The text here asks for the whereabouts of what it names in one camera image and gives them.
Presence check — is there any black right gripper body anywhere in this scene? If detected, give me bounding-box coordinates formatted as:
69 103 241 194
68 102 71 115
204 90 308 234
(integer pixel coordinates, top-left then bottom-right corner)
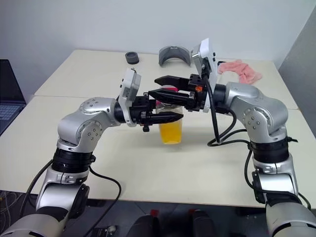
186 73 211 113

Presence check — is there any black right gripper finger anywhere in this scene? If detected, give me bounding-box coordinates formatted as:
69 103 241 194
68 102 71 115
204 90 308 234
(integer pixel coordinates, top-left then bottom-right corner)
148 89 196 111
154 76 191 91

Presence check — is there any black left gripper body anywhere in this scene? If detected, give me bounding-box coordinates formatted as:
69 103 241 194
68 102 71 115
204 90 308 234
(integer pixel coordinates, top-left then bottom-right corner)
130 94 158 133

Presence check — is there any pink bottle cap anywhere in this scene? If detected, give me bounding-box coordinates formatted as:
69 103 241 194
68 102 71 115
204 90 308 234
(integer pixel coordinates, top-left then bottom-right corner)
160 84 179 92

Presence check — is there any clear bottle with orange drink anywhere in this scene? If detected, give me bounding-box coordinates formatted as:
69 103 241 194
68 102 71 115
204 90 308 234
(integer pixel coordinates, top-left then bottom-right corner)
155 84 185 145

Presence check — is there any grey curved plastic shell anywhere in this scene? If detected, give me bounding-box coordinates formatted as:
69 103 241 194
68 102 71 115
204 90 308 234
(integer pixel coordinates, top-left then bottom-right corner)
158 45 193 67

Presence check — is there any dark grey round cap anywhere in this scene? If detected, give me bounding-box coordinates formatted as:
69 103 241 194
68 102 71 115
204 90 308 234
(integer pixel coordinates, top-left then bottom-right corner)
125 51 141 65

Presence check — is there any pink cloth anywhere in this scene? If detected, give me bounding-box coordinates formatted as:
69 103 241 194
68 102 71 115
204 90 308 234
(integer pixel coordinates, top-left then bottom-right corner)
217 59 263 84

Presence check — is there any black box with white knob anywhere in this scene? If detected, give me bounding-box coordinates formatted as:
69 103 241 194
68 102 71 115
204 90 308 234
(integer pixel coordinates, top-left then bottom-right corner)
91 225 119 237

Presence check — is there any dark laptop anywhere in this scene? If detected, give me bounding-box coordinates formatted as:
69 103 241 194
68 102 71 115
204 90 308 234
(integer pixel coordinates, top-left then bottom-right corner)
0 59 27 136

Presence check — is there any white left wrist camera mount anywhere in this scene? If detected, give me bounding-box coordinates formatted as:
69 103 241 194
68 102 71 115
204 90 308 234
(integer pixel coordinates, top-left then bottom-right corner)
116 68 143 128

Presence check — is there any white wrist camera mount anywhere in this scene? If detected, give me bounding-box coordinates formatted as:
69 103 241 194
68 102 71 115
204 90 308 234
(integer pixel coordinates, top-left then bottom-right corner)
116 68 143 128
190 38 219 114

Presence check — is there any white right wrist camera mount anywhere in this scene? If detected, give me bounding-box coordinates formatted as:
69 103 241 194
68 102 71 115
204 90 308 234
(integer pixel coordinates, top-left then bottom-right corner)
190 38 219 114

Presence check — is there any bundle of thin wires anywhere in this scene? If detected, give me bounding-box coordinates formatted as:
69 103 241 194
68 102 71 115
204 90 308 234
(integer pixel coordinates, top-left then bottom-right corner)
0 189 25 224

